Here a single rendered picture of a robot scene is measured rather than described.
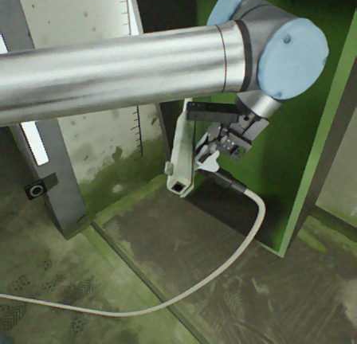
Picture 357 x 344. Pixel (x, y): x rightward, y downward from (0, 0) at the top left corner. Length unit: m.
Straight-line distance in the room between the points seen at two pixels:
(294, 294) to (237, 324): 0.37
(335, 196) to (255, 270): 0.71
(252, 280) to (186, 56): 1.52
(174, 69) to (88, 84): 0.10
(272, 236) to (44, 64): 1.21
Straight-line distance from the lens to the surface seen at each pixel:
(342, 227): 2.09
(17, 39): 1.36
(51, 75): 0.35
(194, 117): 0.60
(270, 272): 1.80
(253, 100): 0.57
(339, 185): 2.04
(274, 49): 0.35
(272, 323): 1.67
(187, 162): 0.63
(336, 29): 1.03
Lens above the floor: 1.55
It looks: 40 degrees down
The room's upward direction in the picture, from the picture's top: straight up
